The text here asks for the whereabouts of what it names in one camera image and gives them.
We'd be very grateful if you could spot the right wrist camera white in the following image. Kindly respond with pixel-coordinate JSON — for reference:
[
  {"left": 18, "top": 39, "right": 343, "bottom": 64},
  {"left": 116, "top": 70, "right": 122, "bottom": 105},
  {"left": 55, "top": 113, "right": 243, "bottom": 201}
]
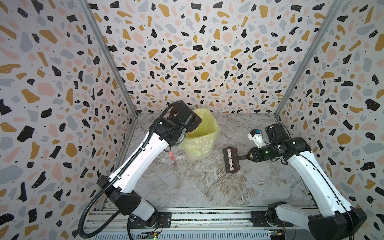
[{"left": 248, "top": 129, "right": 267, "bottom": 149}]

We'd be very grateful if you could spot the brown cartoon face brush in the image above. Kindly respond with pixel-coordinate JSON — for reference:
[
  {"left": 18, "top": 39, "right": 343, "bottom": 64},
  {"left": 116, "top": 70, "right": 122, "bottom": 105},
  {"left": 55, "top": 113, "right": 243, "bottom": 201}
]
[{"left": 223, "top": 147, "right": 247, "bottom": 174}]

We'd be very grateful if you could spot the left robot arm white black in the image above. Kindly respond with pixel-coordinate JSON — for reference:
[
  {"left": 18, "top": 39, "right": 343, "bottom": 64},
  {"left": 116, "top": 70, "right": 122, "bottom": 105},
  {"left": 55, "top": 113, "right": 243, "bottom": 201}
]
[{"left": 97, "top": 101, "right": 202, "bottom": 227}]

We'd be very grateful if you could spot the bin with yellow bag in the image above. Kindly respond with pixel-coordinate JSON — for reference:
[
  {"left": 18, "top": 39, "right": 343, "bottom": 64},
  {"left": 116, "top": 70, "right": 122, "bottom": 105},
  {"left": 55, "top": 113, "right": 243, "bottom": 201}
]
[{"left": 178, "top": 109, "right": 221, "bottom": 161}]

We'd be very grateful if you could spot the black corrugated cable conduit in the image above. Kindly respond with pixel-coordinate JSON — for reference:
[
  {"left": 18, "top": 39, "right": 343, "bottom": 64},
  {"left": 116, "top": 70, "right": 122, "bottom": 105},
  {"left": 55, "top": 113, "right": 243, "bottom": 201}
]
[{"left": 77, "top": 101, "right": 184, "bottom": 239}]

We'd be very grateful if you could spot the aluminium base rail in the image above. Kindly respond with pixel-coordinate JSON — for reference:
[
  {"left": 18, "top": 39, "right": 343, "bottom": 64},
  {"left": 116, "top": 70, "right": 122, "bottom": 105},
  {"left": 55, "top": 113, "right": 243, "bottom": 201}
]
[{"left": 93, "top": 207, "right": 314, "bottom": 240}]

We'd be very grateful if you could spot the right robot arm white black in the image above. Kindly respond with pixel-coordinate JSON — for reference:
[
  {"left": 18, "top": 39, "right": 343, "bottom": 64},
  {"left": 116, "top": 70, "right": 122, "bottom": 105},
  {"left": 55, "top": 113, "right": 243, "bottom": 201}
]
[{"left": 248, "top": 124, "right": 367, "bottom": 240}]

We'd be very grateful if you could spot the pink paper scrap upper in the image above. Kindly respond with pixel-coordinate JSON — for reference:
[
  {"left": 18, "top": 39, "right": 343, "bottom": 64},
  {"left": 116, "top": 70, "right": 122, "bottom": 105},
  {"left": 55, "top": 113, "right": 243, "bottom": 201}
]
[{"left": 169, "top": 152, "right": 176, "bottom": 161}]

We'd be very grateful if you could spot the brown dustpan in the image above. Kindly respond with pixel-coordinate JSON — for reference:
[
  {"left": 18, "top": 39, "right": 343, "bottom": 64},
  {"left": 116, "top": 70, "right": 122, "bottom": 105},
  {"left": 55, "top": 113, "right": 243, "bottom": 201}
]
[{"left": 170, "top": 101, "right": 191, "bottom": 117}]

